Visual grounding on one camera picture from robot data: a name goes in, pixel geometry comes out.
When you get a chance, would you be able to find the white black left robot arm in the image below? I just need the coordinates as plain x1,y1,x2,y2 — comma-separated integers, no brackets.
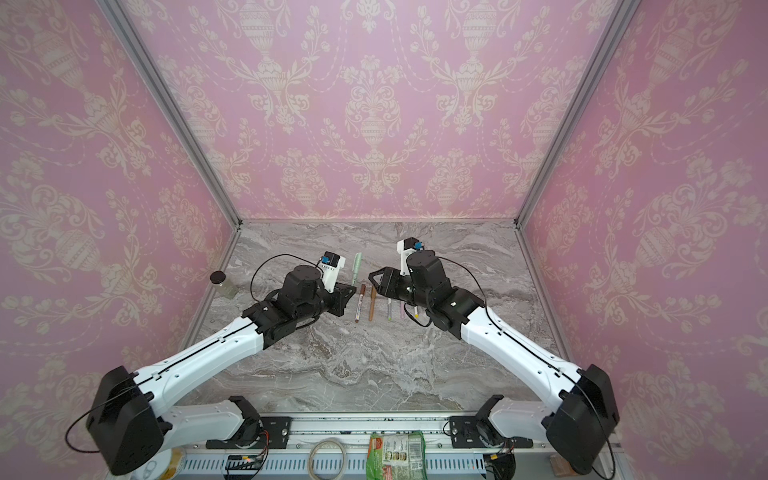
85,265,356,476

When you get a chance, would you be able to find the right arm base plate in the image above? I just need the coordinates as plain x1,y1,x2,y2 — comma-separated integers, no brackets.
444,416,534,450

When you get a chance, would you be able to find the orange brown pen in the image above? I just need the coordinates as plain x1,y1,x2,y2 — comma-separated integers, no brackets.
368,285,377,322

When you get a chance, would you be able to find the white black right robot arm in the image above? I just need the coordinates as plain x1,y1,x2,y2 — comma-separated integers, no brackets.
369,250,620,475

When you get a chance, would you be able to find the white pen red label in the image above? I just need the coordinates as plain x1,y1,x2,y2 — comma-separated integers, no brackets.
354,294,365,323

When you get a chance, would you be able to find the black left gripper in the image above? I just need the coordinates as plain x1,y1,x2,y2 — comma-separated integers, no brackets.
296,280,359,324

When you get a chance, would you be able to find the green snack packet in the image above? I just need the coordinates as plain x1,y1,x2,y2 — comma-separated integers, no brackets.
366,431,428,480

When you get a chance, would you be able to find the brown jar black lid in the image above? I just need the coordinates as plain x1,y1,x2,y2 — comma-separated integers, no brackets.
549,454,578,478

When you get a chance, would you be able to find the small jar black lid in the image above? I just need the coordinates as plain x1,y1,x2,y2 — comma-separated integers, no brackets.
209,270,238,300

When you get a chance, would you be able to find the cable ring coil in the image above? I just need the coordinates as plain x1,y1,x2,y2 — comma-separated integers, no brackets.
308,437,349,480

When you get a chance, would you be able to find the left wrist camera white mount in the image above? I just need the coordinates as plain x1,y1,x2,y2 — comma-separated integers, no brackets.
319,251,346,293

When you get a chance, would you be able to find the pale green pen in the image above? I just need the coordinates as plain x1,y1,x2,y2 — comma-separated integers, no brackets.
351,252,362,286

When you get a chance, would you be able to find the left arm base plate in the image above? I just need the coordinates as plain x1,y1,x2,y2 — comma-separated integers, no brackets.
206,416,292,450

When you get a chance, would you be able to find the aluminium corner frame post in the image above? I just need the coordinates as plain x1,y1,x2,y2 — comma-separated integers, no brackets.
515,0,641,231
96,0,242,230

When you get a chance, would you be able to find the aluminium corner frame post right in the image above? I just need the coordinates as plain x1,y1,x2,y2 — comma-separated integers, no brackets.
515,0,641,231

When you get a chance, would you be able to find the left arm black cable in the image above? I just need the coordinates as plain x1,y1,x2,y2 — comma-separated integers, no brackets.
64,252,325,454

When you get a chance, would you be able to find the aluminium corner frame post left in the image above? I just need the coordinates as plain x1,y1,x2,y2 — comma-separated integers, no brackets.
96,0,242,230

